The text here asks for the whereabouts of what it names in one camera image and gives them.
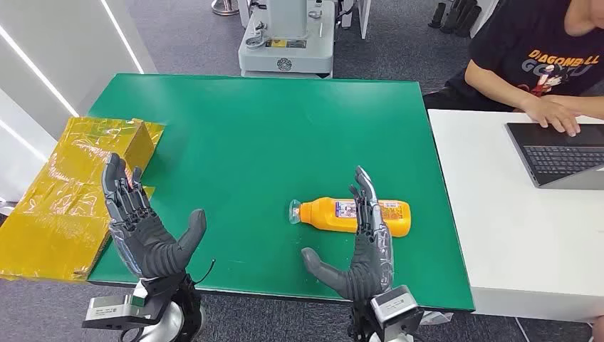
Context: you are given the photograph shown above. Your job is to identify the thin black left wrist cable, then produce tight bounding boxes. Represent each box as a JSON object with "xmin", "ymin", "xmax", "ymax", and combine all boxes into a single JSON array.
[{"xmin": 192, "ymin": 258, "xmax": 217, "ymax": 286}]

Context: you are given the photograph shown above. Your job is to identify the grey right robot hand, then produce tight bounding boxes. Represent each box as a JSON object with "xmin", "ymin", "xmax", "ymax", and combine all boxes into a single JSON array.
[{"xmin": 301, "ymin": 166, "xmax": 395, "ymax": 301}]

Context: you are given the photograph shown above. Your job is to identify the person's right hand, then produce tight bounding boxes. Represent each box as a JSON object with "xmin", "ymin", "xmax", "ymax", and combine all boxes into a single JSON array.
[{"xmin": 521, "ymin": 96, "xmax": 582, "ymax": 138}]

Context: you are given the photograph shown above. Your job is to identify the chrome stand base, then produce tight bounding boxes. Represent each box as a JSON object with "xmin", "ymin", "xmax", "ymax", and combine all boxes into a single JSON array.
[{"xmin": 211, "ymin": 0, "xmax": 241, "ymax": 16}]

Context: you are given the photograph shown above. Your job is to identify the white table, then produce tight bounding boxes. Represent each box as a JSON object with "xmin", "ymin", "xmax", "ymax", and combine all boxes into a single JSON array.
[{"xmin": 427, "ymin": 109, "xmax": 604, "ymax": 324}]

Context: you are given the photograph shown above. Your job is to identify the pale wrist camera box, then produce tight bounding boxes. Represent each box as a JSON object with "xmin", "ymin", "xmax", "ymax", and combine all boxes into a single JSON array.
[
  {"xmin": 370, "ymin": 285, "xmax": 425, "ymax": 342},
  {"xmin": 82, "ymin": 293, "xmax": 148, "ymax": 331}
]

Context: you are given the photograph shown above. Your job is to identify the yellow tape-wrapped cardboard box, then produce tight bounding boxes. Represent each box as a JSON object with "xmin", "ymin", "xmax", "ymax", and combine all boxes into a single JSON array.
[{"xmin": 0, "ymin": 116, "xmax": 165, "ymax": 283}]

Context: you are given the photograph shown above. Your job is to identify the dark grey laptop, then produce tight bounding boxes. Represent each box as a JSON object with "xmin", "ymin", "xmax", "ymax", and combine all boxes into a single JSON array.
[{"xmin": 504, "ymin": 123, "xmax": 604, "ymax": 190}]

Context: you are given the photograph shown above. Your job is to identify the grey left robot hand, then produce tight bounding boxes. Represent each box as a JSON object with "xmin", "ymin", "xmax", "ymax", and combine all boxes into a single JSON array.
[{"xmin": 101, "ymin": 153, "xmax": 207, "ymax": 280}]

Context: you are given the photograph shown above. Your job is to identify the orange bottle with clear cap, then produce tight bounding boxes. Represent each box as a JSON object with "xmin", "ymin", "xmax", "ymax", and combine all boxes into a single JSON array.
[{"xmin": 288, "ymin": 197, "xmax": 412, "ymax": 239}]

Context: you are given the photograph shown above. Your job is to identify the black objects on floor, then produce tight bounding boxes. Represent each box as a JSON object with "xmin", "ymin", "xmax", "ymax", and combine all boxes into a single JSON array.
[{"xmin": 428, "ymin": 0, "xmax": 483, "ymax": 38}]

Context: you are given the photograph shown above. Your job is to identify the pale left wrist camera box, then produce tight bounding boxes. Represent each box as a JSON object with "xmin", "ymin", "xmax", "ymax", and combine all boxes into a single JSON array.
[{"xmin": 82, "ymin": 293, "xmax": 148, "ymax": 331}]

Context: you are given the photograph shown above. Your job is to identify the person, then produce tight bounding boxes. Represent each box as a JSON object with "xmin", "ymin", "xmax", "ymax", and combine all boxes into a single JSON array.
[{"xmin": 423, "ymin": 0, "xmax": 604, "ymax": 138}]

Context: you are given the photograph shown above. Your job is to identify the grey machine base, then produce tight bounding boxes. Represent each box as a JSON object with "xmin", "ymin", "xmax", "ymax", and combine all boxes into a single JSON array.
[{"xmin": 237, "ymin": 0, "xmax": 337, "ymax": 79}]

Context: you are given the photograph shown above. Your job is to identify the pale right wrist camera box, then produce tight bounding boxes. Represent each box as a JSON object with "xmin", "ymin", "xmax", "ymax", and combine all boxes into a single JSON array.
[{"xmin": 370, "ymin": 285, "xmax": 425, "ymax": 342}]

